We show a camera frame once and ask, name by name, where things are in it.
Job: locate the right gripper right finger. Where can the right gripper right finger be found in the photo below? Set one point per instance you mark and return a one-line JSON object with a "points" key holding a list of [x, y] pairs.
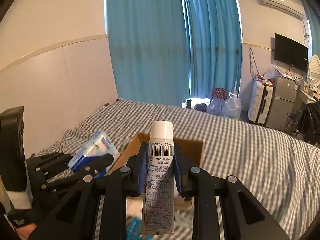
{"points": [[182, 165]]}

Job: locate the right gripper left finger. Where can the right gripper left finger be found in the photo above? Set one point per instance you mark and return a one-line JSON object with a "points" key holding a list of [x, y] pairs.
{"points": [[134, 184]]}

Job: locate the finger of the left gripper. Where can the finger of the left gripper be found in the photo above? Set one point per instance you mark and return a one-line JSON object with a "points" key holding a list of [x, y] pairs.
{"points": [[53, 164], [94, 170]]}

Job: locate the blue white tissue pack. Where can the blue white tissue pack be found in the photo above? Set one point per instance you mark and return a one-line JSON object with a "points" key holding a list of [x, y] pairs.
{"points": [[99, 145]]}

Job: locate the white cream tube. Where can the white cream tube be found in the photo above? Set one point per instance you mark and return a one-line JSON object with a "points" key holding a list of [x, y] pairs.
{"points": [[158, 206]]}

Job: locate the clear water jug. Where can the clear water jug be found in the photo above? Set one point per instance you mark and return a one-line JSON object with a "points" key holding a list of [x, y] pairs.
{"points": [[232, 107], [216, 106]]}

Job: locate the red patterned bag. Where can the red patterned bag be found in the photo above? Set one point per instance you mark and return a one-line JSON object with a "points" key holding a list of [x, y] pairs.
{"points": [[219, 93]]}

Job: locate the grey checked bed sheet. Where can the grey checked bed sheet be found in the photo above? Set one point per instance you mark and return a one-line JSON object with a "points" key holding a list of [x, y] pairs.
{"points": [[279, 170]]}

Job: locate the white suitcase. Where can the white suitcase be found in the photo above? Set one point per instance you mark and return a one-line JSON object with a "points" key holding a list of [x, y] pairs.
{"points": [[260, 101]]}

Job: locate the teal curtain left panel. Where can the teal curtain left panel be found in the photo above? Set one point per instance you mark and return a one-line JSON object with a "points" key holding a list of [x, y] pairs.
{"points": [[148, 48]]}

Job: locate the teal curtain panel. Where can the teal curtain panel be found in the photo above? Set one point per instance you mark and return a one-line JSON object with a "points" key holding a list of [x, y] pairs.
{"points": [[148, 48], [214, 38]]}

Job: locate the silver mini fridge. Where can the silver mini fridge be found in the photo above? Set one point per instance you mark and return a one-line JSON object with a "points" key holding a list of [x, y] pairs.
{"points": [[284, 95]]}

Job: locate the black clothing on chair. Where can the black clothing on chair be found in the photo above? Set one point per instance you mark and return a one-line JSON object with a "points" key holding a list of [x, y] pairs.
{"points": [[306, 122]]}

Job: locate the white dressing table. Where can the white dressing table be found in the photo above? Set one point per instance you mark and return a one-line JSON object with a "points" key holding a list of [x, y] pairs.
{"points": [[306, 94]]}

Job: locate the teal curtain right panel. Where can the teal curtain right panel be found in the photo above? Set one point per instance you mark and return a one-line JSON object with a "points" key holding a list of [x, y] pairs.
{"points": [[214, 38]]}

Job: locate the white oval mirror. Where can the white oval mirror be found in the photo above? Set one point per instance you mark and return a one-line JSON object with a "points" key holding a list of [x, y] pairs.
{"points": [[314, 70]]}

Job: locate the white air conditioner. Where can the white air conditioner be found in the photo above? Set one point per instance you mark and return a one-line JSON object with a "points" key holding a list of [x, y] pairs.
{"points": [[289, 6]]}

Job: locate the black camera display unit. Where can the black camera display unit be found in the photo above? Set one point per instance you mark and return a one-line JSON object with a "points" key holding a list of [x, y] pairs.
{"points": [[12, 154]]}

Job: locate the black wall television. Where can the black wall television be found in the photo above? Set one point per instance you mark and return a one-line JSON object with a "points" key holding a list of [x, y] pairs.
{"points": [[290, 52]]}

